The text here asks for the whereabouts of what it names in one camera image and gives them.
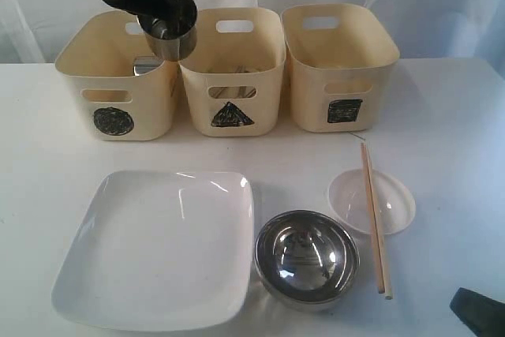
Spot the cream bin with triangle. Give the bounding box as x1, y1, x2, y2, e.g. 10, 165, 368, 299
180, 7, 286, 137

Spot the steel fork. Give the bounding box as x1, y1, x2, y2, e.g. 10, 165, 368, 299
234, 65, 261, 73

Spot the steel mug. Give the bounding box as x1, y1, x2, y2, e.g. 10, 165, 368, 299
137, 0, 198, 62

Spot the white square plate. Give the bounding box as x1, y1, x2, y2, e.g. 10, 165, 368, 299
51, 170, 254, 332

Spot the cream bin with circle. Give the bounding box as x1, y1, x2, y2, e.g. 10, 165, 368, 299
54, 11, 181, 141

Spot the white round bowl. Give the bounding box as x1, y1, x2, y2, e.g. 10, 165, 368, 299
327, 169, 416, 234

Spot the steel cup front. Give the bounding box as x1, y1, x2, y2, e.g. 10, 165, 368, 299
133, 56, 164, 76

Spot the steel bowl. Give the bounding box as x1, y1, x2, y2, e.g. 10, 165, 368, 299
254, 210, 360, 312

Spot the cream bin with square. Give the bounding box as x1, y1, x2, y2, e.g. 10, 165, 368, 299
281, 3, 400, 133

